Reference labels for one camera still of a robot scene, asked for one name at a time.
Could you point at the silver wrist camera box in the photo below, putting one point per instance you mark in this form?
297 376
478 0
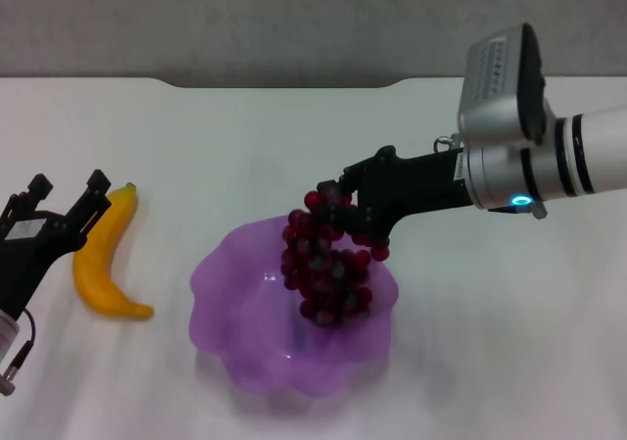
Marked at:
495 92

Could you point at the yellow banana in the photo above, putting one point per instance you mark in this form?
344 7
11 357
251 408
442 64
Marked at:
98 263

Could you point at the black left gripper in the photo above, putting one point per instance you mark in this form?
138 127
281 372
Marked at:
27 259

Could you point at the dark red grape bunch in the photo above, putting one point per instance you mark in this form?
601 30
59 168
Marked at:
323 278

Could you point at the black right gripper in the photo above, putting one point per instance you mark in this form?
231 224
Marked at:
421 182

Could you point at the purple scalloped plastic bowl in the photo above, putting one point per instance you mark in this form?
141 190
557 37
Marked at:
255 352

